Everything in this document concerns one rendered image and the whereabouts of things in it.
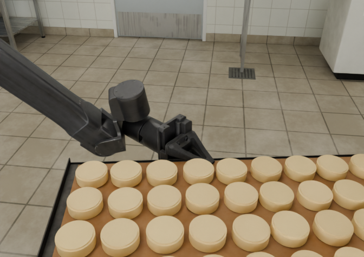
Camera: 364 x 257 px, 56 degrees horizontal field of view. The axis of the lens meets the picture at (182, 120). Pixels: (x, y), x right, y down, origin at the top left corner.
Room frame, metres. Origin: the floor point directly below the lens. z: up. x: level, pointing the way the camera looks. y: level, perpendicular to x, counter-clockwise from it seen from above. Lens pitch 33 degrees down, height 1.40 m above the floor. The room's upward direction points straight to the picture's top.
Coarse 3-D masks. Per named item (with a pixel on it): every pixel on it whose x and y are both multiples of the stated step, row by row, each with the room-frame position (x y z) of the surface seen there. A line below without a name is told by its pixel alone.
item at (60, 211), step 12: (276, 156) 0.49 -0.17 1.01; (288, 156) 0.49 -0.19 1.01; (312, 156) 0.49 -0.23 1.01; (348, 156) 0.49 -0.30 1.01; (72, 168) 0.45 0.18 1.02; (72, 180) 0.42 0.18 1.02; (60, 192) 0.38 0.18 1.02; (60, 204) 0.36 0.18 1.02; (60, 216) 0.34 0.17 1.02; (48, 228) 0.31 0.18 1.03; (48, 240) 0.30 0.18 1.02; (48, 252) 0.28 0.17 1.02
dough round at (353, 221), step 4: (356, 212) 0.34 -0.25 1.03; (360, 212) 0.34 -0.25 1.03; (356, 216) 0.33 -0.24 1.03; (360, 216) 0.33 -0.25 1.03; (352, 220) 0.33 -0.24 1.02; (356, 220) 0.33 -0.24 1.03; (360, 220) 0.32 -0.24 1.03; (356, 224) 0.32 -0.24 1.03; (360, 224) 0.32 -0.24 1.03; (356, 228) 0.32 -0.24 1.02; (360, 228) 0.31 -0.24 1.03; (356, 232) 0.32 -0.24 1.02; (360, 232) 0.31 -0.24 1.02; (360, 236) 0.31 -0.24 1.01
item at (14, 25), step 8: (0, 0) 3.42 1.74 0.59; (32, 0) 4.03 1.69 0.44; (0, 8) 3.42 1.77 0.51; (8, 16) 3.45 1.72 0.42; (40, 16) 4.05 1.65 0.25; (0, 24) 3.81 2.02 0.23; (8, 24) 3.42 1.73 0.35; (16, 24) 3.81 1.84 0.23; (24, 24) 3.81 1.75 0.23; (40, 24) 4.03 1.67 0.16; (0, 32) 3.54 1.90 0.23; (8, 32) 3.42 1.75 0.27; (16, 32) 3.56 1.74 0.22; (40, 32) 4.03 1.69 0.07; (16, 48) 3.44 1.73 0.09
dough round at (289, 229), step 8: (280, 216) 0.33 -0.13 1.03; (288, 216) 0.33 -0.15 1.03; (296, 216) 0.33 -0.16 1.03; (272, 224) 0.32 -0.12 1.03; (280, 224) 0.31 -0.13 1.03; (288, 224) 0.32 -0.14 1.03; (296, 224) 0.32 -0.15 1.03; (304, 224) 0.32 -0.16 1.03; (272, 232) 0.31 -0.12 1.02; (280, 232) 0.30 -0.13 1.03; (288, 232) 0.30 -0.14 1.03; (296, 232) 0.30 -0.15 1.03; (304, 232) 0.30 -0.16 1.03; (280, 240) 0.30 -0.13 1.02; (288, 240) 0.29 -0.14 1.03; (296, 240) 0.29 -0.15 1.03; (304, 240) 0.30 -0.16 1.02
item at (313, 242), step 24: (144, 168) 0.45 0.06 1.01; (144, 192) 0.39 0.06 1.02; (96, 216) 0.34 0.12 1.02; (144, 216) 0.34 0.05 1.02; (192, 216) 0.34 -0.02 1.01; (216, 216) 0.35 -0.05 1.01; (264, 216) 0.35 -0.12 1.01; (312, 216) 0.35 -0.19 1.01; (96, 240) 0.30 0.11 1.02; (144, 240) 0.30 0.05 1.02; (312, 240) 0.31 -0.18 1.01; (360, 240) 0.31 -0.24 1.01
